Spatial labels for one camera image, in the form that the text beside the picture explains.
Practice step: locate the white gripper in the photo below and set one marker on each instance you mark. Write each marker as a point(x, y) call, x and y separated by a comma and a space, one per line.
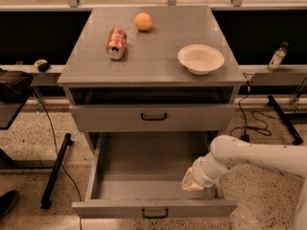
point(202, 175)

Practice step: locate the grey drawer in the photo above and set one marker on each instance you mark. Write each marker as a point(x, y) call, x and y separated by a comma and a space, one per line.
point(138, 175)
point(151, 117)

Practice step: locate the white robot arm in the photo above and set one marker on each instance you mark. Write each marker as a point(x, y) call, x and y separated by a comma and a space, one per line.
point(227, 154)

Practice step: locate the grey top drawer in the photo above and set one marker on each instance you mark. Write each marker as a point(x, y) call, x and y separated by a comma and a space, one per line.
point(151, 117)

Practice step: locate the grey drawer cabinet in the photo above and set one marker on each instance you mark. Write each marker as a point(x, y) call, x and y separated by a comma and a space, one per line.
point(149, 71)

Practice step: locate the black stand leg right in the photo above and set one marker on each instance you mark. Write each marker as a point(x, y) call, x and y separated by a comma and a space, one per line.
point(297, 138)

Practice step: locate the white bowl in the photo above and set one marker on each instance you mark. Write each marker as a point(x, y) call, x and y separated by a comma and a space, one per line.
point(200, 59)

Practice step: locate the small bottle on ledge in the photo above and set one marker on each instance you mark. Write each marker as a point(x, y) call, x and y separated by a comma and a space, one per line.
point(278, 56)

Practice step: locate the red soda can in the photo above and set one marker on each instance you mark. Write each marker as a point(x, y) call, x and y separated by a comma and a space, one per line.
point(117, 43)

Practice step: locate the orange ball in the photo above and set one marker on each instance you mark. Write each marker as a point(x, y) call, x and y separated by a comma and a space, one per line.
point(143, 22)

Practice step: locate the black shoe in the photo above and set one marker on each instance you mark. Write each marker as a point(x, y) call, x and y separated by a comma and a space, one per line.
point(8, 201)

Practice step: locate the yellow black tape measure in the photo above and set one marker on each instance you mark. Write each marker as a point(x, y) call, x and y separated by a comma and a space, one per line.
point(42, 65)

